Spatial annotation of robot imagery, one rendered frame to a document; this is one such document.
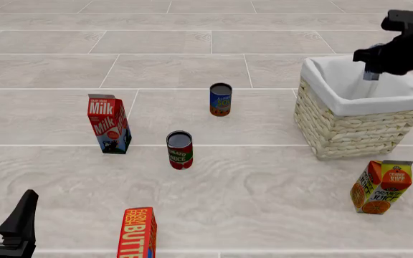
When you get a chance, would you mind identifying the red tomato sauce can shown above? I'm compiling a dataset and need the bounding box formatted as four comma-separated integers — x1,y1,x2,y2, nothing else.
166,130,194,171

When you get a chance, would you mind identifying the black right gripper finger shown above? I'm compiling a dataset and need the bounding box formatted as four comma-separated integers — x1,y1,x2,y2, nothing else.
363,67,380,82

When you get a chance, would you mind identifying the orange juice carton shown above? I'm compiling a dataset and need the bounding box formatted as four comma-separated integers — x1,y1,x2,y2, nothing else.
349,159,413,215

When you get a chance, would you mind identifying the red milk carton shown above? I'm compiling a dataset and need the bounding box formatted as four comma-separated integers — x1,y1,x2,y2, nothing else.
87,93,133,155

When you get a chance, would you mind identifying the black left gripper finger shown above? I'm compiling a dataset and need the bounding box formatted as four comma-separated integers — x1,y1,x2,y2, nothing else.
0,189,39,247

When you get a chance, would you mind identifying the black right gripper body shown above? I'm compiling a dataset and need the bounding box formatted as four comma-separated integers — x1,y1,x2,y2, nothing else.
352,44,385,71

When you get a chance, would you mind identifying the red butter box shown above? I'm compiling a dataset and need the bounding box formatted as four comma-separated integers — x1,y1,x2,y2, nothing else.
116,206,158,258

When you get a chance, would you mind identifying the woven cream wicker basket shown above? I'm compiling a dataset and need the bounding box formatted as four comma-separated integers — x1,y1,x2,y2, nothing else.
293,54,413,161

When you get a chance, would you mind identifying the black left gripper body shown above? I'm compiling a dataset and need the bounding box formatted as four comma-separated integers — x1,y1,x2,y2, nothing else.
0,239,37,258

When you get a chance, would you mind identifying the blue alphabet soup can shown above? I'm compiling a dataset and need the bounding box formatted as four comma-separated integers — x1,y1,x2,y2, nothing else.
209,82,233,118

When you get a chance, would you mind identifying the white cloth basket liner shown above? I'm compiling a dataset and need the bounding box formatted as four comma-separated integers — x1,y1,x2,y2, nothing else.
301,54,413,118

